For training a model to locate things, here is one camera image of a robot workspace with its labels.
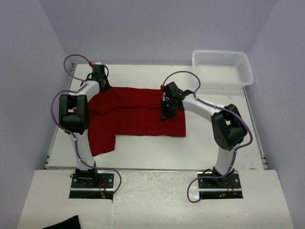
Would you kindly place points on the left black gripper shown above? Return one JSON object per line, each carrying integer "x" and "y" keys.
{"x": 107, "y": 86}

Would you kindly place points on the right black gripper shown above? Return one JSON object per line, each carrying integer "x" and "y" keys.
{"x": 167, "y": 115}

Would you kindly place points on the red t-shirt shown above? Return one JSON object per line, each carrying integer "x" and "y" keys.
{"x": 129, "y": 111}

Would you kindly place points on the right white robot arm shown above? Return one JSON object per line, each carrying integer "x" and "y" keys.
{"x": 228, "y": 129}

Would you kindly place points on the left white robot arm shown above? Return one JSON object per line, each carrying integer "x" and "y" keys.
{"x": 74, "y": 119}

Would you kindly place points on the white plastic basket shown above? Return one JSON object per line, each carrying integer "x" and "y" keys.
{"x": 222, "y": 70}

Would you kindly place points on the black cloth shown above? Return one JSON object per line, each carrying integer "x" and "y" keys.
{"x": 71, "y": 223}

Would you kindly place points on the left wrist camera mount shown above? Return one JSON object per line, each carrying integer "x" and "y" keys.
{"x": 91, "y": 64}

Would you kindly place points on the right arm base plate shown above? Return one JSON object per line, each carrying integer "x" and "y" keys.
{"x": 226, "y": 188}

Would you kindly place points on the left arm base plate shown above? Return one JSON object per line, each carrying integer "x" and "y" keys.
{"x": 91, "y": 184}

